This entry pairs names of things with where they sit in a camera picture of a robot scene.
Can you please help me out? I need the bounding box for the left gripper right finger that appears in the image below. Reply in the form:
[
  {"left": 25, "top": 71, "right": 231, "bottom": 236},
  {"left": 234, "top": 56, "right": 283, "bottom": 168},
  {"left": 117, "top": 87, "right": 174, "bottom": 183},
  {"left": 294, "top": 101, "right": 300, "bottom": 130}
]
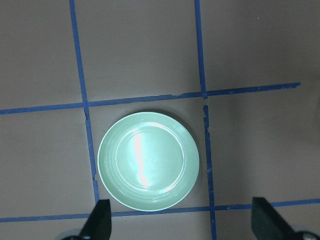
[{"left": 251, "top": 197, "right": 299, "bottom": 240}]

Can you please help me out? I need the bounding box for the left green plate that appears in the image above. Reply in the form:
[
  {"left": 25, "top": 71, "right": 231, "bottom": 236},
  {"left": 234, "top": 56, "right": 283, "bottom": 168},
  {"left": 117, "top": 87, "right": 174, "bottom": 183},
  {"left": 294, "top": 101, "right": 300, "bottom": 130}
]
[{"left": 97, "top": 112, "right": 200, "bottom": 212}]

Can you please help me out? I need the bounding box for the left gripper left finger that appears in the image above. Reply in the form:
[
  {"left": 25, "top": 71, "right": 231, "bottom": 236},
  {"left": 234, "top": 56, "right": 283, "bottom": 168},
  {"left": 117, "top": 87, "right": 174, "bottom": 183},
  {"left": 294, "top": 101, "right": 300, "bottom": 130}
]
[{"left": 78, "top": 199, "right": 111, "bottom": 240}]

